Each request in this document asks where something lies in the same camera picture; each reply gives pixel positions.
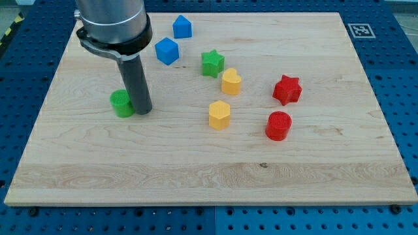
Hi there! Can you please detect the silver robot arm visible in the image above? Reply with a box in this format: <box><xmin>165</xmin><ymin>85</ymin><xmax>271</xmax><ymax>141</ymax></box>
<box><xmin>74</xmin><ymin>0</ymin><xmax>153</xmax><ymax>62</ymax></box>

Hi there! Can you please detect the red cylinder block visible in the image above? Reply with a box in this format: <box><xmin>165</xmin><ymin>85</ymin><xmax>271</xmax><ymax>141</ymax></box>
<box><xmin>265</xmin><ymin>111</ymin><xmax>292</xmax><ymax>141</ymax></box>

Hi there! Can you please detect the green star block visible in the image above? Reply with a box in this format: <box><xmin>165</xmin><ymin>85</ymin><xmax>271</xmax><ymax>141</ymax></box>
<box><xmin>201</xmin><ymin>50</ymin><xmax>225</xmax><ymax>78</ymax></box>

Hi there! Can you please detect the green cylinder block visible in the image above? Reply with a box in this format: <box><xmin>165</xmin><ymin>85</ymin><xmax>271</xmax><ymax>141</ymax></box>
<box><xmin>110</xmin><ymin>89</ymin><xmax>135</xmax><ymax>118</ymax></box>

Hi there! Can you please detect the white fiducial marker tag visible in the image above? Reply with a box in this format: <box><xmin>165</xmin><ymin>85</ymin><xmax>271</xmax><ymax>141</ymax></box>
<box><xmin>348</xmin><ymin>23</ymin><xmax>376</xmax><ymax>39</ymax></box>

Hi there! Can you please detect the yellow hexagon block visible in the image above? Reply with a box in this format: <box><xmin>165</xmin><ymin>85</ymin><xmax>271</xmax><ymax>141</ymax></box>
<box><xmin>208</xmin><ymin>101</ymin><xmax>231</xmax><ymax>130</ymax></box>

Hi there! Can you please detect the blue cube block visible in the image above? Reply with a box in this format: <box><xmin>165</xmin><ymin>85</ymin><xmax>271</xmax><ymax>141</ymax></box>
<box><xmin>155</xmin><ymin>37</ymin><xmax>180</xmax><ymax>65</ymax></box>

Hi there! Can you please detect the blue pentagon block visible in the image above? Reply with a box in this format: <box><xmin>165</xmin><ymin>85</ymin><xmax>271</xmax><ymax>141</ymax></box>
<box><xmin>172</xmin><ymin>15</ymin><xmax>193</xmax><ymax>39</ymax></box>

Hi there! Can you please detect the red star block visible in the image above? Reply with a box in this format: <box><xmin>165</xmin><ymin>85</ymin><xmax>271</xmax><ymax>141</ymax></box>
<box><xmin>272</xmin><ymin>74</ymin><xmax>302</xmax><ymax>106</ymax></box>

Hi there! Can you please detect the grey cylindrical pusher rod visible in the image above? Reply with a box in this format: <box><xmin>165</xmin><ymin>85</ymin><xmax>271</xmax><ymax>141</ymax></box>
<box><xmin>118</xmin><ymin>54</ymin><xmax>152</xmax><ymax>115</ymax></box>

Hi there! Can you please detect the yellow heart block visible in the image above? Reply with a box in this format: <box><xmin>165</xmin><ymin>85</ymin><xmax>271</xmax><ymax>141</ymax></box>
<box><xmin>221</xmin><ymin>68</ymin><xmax>242</xmax><ymax>95</ymax></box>

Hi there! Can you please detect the yellow black hazard tape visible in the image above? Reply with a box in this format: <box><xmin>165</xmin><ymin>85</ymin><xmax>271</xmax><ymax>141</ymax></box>
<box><xmin>1</xmin><ymin>12</ymin><xmax>25</xmax><ymax>49</ymax></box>

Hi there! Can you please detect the wooden board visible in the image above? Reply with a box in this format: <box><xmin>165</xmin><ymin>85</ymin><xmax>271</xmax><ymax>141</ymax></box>
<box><xmin>5</xmin><ymin>12</ymin><xmax>417</xmax><ymax>206</ymax></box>

